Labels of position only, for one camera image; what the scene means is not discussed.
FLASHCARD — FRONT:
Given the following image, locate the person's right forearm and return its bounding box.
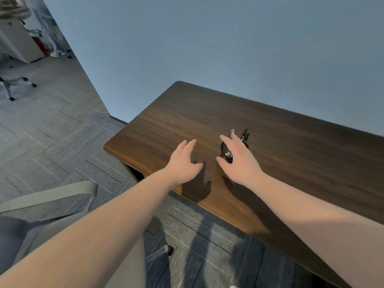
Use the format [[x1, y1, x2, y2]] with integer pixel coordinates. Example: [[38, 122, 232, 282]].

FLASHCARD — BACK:
[[247, 172, 384, 288]]

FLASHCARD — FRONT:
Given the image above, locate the grey office chair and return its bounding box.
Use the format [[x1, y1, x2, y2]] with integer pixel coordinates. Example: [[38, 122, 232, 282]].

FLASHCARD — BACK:
[[0, 180, 175, 288]]

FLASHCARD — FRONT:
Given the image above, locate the person's left forearm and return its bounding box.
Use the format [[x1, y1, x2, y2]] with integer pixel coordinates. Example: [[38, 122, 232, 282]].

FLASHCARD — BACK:
[[0, 169, 177, 288]]

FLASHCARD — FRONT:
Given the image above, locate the silver pen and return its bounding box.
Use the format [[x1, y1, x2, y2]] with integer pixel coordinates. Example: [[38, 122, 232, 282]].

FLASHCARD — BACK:
[[226, 129, 235, 162]]

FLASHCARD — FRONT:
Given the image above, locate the grey wheeled chair base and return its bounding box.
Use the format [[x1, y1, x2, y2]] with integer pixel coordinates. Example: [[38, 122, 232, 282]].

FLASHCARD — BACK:
[[0, 76, 37, 102]]

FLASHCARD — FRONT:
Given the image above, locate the white cabinet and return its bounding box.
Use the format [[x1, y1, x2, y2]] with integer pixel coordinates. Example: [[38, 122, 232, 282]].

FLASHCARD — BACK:
[[0, 18, 45, 64]]

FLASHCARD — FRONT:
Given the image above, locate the person's right hand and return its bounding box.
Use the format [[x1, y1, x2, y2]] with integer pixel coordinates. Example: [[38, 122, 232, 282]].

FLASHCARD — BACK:
[[216, 134, 266, 188]]

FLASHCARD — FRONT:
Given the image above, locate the person's left hand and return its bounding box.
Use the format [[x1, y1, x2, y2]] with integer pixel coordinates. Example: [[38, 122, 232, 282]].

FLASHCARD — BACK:
[[163, 139, 204, 186]]

